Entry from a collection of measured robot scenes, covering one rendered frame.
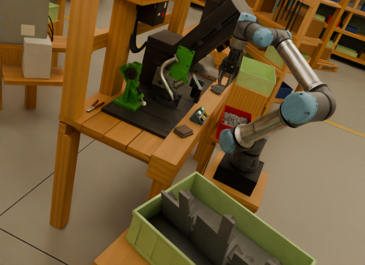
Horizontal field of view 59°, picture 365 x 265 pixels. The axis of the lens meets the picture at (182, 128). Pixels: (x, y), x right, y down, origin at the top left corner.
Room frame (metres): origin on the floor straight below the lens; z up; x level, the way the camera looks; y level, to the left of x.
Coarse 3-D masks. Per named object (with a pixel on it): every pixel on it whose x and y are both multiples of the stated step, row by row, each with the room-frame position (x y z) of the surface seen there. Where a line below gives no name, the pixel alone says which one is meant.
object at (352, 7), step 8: (296, 0) 10.45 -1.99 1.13; (328, 0) 9.89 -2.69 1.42; (336, 0) 9.90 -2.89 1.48; (360, 0) 9.76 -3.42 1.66; (304, 8) 10.04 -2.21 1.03; (352, 8) 9.78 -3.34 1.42; (360, 8) 9.75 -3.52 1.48; (320, 16) 10.31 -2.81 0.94; (344, 24) 9.77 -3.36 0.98; (344, 32) 9.71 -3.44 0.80; (352, 32) 9.76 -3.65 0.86; (336, 40) 9.77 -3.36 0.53; (336, 48) 9.80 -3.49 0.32; (344, 48) 10.14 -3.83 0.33; (344, 56) 9.65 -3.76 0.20; (352, 56) 9.67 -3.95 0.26; (360, 56) 9.71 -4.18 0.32
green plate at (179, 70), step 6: (180, 48) 2.01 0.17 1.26; (186, 48) 2.00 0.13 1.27; (180, 54) 2.00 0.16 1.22; (186, 54) 1.99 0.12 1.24; (192, 54) 1.99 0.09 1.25; (180, 60) 1.99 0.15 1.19; (186, 60) 1.98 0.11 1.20; (174, 66) 1.98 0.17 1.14; (180, 66) 1.97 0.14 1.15; (186, 66) 1.97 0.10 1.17; (174, 72) 1.97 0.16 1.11; (180, 72) 1.96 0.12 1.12; (186, 72) 1.96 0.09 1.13; (174, 78) 1.95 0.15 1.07; (180, 78) 1.95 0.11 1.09
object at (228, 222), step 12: (228, 216) 0.78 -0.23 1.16; (204, 228) 0.84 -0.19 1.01; (228, 228) 0.77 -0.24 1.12; (192, 240) 0.90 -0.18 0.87; (204, 240) 0.85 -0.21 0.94; (216, 240) 0.81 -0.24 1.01; (228, 240) 0.78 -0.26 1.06; (204, 252) 0.86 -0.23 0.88; (216, 252) 0.82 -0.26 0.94; (216, 264) 0.82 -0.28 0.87
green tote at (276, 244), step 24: (192, 192) 1.20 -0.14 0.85; (216, 192) 1.15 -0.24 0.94; (144, 216) 0.93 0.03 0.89; (240, 216) 1.08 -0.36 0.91; (144, 240) 0.82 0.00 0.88; (168, 240) 0.79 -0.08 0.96; (264, 240) 1.01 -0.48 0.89; (288, 240) 0.98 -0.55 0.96; (168, 264) 0.76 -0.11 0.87; (192, 264) 0.72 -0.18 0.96; (288, 264) 0.95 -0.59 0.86; (312, 264) 0.89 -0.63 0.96
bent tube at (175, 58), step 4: (176, 56) 1.96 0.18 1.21; (168, 60) 1.96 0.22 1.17; (172, 60) 1.96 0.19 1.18; (176, 60) 1.96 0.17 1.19; (164, 64) 1.95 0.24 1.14; (168, 64) 1.96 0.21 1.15; (160, 68) 1.95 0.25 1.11; (164, 68) 1.95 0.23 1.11; (160, 72) 1.94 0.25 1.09; (160, 76) 1.93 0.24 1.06; (164, 80) 1.92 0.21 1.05; (164, 84) 1.91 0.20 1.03; (168, 88) 1.91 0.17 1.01; (168, 92) 1.90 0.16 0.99; (172, 92) 1.91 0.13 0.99; (172, 96) 1.89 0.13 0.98
